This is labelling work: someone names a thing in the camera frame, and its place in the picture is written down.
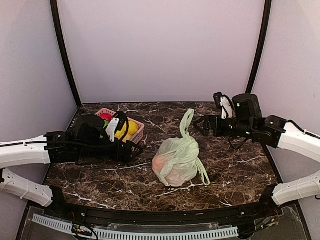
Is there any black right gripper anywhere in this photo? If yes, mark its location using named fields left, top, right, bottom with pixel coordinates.
left=194, top=114, right=255, bottom=138

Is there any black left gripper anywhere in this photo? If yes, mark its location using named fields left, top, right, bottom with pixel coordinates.
left=77, top=137, right=144, bottom=164

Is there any orange fruit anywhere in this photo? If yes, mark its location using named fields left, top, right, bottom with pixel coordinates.
left=152, top=156, right=167, bottom=174

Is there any light green plastic bag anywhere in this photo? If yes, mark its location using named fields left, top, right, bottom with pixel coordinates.
left=153, top=108, right=211, bottom=188

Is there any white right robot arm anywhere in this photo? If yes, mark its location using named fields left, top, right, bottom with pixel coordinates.
left=193, top=92, right=320, bottom=217

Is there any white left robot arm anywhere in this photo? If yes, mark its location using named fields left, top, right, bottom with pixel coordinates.
left=0, top=111, right=145, bottom=218

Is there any pink plastic basket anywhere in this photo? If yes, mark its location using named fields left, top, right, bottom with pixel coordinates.
left=95, top=108, right=145, bottom=144

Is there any yellow toy lemon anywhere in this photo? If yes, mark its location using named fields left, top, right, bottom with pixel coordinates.
left=115, top=120, right=139, bottom=142

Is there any green toy watermelon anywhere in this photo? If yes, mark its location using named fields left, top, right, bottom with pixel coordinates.
left=103, top=120, right=110, bottom=129

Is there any red toy apple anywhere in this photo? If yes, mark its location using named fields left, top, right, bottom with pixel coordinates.
left=100, top=113, right=113, bottom=122

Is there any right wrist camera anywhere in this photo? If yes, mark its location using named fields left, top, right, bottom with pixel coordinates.
left=213, top=92, right=234, bottom=119

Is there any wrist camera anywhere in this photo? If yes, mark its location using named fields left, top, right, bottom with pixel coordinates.
left=213, top=92, right=234, bottom=119
left=105, top=111, right=129, bottom=143

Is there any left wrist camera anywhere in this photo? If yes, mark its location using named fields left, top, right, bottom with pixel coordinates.
left=105, top=111, right=129, bottom=143

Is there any white slotted cable duct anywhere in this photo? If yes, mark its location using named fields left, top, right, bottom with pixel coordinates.
left=31, top=214, right=239, bottom=240

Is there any black front rail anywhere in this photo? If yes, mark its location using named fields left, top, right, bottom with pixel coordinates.
left=45, top=202, right=283, bottom=227

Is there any right black frame post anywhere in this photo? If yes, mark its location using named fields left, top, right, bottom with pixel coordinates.
left=245, top=0, right=272, bottom=94

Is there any black frame post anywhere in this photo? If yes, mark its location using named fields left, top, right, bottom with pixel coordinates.
left=49, top=0, right=82, bottom=109
left=245, top=0, right=272, bottom=94

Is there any left black frame post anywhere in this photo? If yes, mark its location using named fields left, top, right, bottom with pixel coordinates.
left=49, top=0, right=82, bottom=109

